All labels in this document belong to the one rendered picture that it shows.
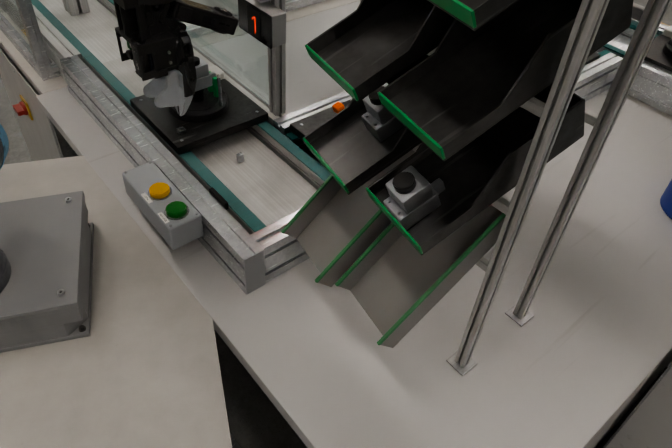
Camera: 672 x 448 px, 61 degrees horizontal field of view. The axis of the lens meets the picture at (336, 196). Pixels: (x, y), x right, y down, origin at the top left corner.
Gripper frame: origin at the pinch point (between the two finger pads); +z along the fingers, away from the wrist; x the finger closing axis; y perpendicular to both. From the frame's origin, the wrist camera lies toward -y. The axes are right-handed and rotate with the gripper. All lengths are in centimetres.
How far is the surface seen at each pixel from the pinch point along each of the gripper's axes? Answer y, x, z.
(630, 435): -67, 74, 77
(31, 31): 1, -86, 23
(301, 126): -35.0, -14.4, 26.3
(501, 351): -32, 51, 37
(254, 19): -29.1, -23.6, 2.0
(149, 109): -9.8, -40.6, 26.3
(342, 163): -14.0, 22.9, 3.3
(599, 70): -124, 11, 27
